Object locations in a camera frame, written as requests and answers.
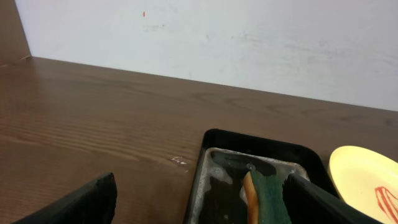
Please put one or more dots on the orange green scrub sponge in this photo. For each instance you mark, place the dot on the orange green scrub sponge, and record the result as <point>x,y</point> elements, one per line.
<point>264,198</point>

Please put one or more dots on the yellow plate with ketchup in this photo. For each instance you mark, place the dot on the yellow plate with ketchup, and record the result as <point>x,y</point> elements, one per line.
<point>365,180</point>

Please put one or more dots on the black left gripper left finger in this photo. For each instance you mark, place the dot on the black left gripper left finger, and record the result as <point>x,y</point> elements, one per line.
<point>94,202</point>

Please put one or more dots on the black rectangular soapy tray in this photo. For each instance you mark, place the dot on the black rectangular soapy tray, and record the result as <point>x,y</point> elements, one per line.
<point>226,157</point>

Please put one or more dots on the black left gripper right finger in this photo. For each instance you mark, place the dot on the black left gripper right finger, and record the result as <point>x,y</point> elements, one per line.
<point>308,203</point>

